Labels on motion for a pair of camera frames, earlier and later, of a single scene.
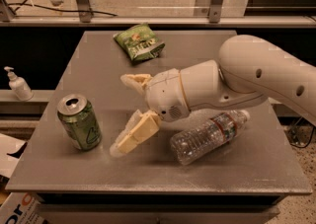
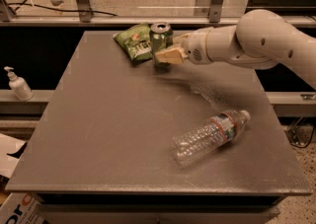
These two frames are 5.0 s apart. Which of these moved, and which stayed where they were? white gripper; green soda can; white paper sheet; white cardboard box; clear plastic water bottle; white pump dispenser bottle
Moved: white gripper; green soda can
Stayed: white paper sheet; white pump dispenser bottle; white cardboard box; clear plastic water bottle
